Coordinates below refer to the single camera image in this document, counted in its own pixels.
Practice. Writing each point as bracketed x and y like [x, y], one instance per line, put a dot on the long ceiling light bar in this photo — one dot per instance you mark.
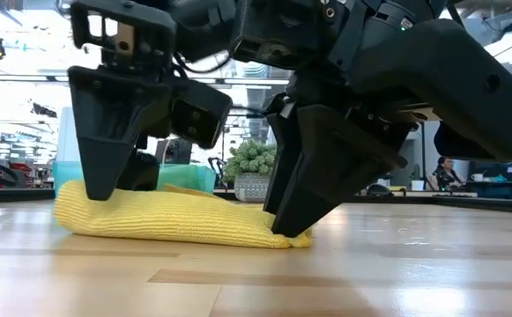
[17, 78]

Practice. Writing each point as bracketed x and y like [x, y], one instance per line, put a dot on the yellow microfiber towel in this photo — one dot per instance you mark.
[172, 220]

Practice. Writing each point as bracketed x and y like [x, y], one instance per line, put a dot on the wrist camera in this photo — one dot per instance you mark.
[282, 26]
[150, 26]

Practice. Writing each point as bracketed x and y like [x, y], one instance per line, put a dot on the teal plastic basket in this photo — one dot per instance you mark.
[185, 176]

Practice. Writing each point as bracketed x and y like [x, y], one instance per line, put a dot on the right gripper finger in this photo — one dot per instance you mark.
[282, 167]
[335, 167]

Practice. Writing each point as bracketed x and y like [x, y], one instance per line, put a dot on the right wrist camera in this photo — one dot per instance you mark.
[282, 26]

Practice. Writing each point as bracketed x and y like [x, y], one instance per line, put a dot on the person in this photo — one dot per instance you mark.
[445, 174]

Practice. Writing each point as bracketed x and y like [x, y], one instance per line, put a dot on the black office monitor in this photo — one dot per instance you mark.
[176, 152]

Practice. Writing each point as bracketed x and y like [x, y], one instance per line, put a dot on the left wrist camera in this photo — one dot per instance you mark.
[150, 26]

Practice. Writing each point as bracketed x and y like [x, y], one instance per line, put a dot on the dark cabinet with screen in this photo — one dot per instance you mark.
[498, 176]

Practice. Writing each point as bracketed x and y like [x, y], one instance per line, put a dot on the green plant in patterned pot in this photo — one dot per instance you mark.
[251, 163]

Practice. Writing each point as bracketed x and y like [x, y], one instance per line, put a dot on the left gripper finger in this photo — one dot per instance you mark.
[143, 176]
[114, 114]

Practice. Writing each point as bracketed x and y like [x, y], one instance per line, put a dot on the idle black robot arm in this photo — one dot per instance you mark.
[215, 165]

